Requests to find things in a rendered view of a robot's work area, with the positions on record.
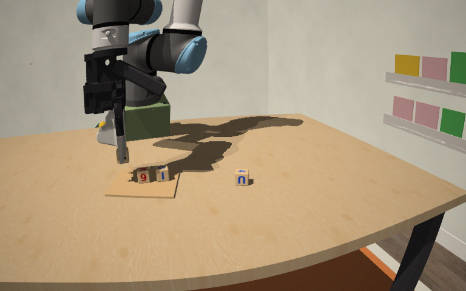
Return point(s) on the tan letter block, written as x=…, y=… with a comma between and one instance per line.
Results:
x=162, y=173
x=241, y=177
x=143, y=175
x=126, y=160

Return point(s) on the tan square mat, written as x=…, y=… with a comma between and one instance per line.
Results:
x=126, y=185

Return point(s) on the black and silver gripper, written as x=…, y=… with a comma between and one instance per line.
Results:
x=107, y=91

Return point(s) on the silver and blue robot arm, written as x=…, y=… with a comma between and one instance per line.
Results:
x=175, y=50

